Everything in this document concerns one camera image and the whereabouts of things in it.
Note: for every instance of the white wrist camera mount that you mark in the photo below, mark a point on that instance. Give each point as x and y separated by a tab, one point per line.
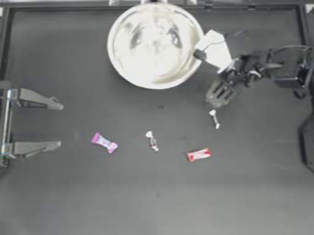
216	46

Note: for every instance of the steel bowl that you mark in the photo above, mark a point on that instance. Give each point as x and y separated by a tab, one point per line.
135	73

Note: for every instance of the white twisted sweet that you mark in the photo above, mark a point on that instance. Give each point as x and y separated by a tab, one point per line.
152	141
212	113

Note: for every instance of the black metal frame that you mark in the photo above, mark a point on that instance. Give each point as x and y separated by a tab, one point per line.
270	5

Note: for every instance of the red sweet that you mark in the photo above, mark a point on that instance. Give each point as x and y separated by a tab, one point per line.
199	154

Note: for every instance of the purple sweet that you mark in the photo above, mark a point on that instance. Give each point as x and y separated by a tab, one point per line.
104	143

